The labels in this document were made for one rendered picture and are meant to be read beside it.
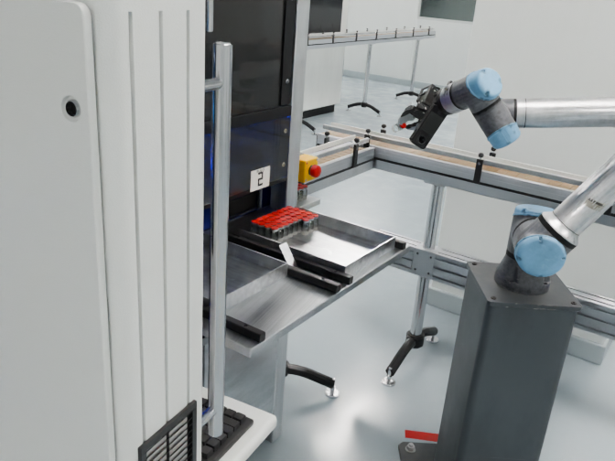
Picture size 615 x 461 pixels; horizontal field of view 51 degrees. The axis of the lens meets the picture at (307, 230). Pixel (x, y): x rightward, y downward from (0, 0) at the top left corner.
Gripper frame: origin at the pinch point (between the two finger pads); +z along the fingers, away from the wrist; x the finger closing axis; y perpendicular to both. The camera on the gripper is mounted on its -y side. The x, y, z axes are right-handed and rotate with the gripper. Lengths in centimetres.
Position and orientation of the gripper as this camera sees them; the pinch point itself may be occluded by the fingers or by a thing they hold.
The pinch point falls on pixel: (404, 125)
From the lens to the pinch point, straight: 184.1
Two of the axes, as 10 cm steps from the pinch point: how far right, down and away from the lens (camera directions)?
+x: -8.1, -4.8, -3.3
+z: -4.2, 1.0, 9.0
